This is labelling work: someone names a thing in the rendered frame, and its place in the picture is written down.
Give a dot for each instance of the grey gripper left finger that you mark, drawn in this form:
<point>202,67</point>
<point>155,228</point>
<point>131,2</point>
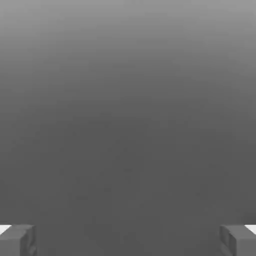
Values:
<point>16,240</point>

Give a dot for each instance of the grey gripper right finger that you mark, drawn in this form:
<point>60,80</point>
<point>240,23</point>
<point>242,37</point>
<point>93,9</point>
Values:
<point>240,240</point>

